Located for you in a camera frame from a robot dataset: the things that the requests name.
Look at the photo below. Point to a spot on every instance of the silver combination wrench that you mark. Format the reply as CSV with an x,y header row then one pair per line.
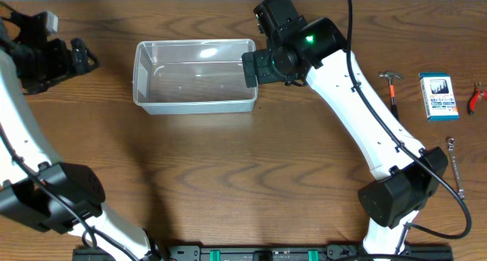
x,y
451,150

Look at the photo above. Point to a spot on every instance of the small claw hammer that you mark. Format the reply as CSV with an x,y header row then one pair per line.
x,y
391,76

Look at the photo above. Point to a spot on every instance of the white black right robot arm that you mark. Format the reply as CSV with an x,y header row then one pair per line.
x,y
315,54

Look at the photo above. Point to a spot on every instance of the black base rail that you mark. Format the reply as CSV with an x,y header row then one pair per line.
x,y
330,252

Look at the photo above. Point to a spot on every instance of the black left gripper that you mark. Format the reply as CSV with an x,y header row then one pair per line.
x,y
76,56

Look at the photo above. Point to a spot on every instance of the red handled pliers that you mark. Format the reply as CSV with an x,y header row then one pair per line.
x,y
479,93

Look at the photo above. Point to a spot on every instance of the clear plastic container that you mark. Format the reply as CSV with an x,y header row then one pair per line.
x,y
192,77

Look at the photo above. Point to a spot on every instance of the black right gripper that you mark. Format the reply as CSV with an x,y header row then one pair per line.
x,y
261,59

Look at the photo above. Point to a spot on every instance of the blue white cardboard box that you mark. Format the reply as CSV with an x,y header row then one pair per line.
x,y
438,96

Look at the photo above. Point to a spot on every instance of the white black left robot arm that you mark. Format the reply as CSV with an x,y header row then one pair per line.
x,y
38,189

